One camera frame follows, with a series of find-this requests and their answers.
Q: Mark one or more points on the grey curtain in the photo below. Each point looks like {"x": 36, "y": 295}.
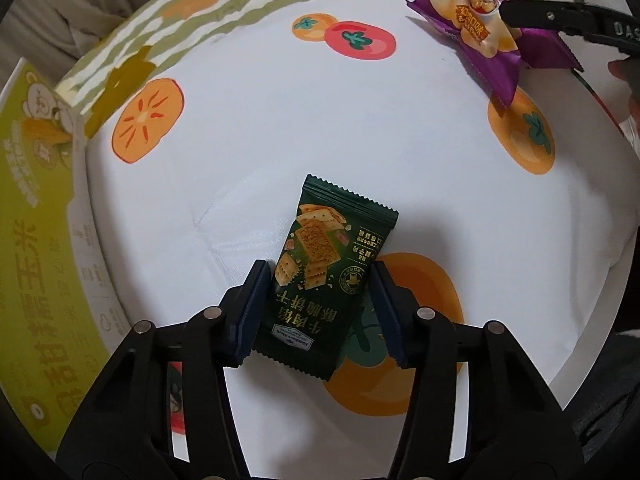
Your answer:
{"x": 50, "y": 15}

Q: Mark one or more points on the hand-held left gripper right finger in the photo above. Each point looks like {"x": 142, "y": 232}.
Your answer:
{"x": 387, "y": 310}

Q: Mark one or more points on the purple chip packet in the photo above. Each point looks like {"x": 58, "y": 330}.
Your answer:
{"x": 480, "y": 25}

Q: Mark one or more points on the person's right hand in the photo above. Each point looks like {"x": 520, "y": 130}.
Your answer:
{"x": 631, "y": 90}

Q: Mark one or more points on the green striped flower blanket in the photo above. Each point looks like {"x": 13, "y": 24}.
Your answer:
{"x": 150, "y": 35}

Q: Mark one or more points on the dark green cracker packet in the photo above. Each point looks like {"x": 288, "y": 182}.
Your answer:
{"x": 320, "y": 240}

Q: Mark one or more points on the white persimmon print cloth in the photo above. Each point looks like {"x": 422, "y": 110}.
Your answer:
{"x": 250, "y": 135}

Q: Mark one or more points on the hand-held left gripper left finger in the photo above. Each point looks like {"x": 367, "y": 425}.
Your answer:
{"x": 248, "y": 310}

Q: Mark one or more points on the yellow-green cardboard box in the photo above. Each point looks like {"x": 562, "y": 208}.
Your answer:
{"x": 40, "y": 260}

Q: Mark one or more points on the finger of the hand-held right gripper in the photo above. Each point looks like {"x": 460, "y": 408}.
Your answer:
{"x": 545, "y": 14}

